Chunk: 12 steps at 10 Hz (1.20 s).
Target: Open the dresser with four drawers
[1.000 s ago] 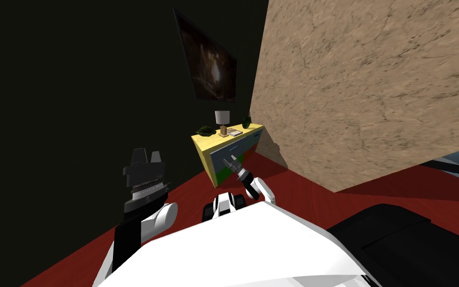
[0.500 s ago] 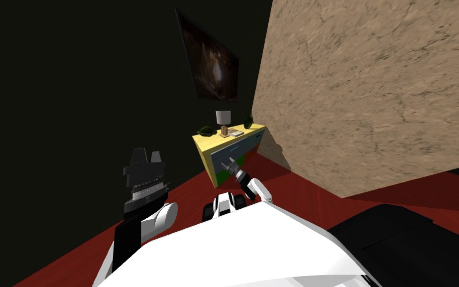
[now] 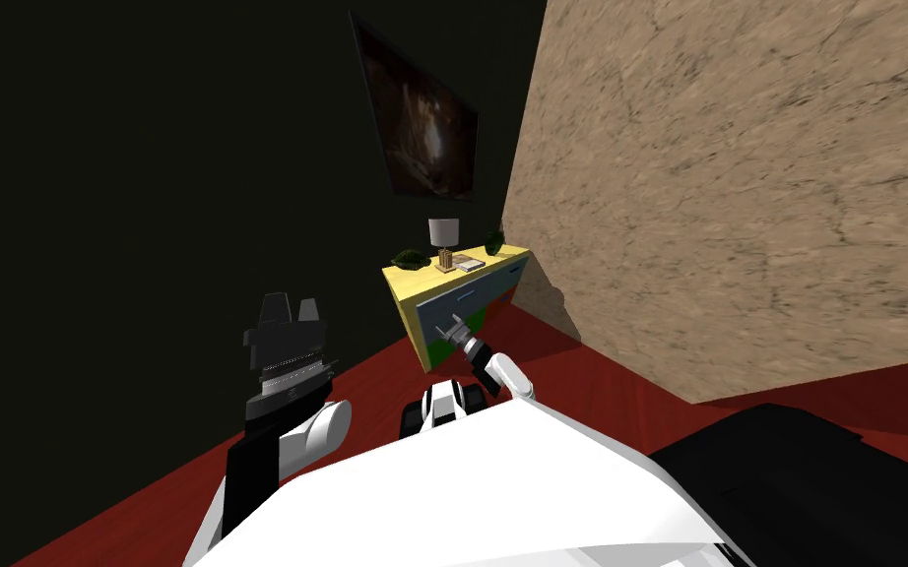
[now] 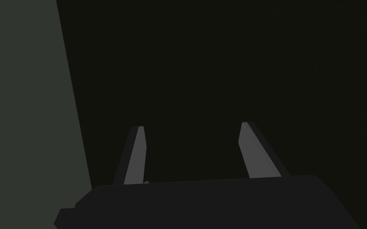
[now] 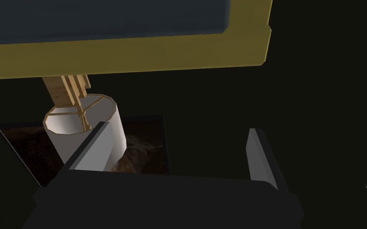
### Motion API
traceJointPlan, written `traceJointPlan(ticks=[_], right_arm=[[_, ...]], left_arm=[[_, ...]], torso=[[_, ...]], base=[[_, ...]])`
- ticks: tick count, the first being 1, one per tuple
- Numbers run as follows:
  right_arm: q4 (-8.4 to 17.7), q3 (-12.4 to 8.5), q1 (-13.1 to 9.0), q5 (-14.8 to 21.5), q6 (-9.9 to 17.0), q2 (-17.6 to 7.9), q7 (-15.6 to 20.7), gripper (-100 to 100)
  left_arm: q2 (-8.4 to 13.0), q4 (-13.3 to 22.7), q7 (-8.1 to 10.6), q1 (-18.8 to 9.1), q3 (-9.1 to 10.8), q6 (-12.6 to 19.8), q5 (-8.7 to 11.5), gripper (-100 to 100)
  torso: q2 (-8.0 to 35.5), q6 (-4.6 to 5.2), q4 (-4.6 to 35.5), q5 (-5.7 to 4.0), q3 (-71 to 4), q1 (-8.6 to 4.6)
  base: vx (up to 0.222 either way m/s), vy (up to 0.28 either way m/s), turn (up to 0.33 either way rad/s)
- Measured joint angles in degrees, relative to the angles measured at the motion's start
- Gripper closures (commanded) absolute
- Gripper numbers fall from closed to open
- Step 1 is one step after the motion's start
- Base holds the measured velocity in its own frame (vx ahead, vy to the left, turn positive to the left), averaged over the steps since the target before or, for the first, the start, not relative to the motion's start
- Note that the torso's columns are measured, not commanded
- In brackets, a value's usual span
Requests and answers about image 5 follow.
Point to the white lamp with wooden stem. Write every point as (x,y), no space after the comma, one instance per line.
(84,127)

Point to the yellow framed window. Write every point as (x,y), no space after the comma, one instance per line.
(132,41)

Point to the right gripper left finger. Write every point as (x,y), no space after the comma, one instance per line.
(96,154)

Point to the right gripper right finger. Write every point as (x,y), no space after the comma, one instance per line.
(261,159)

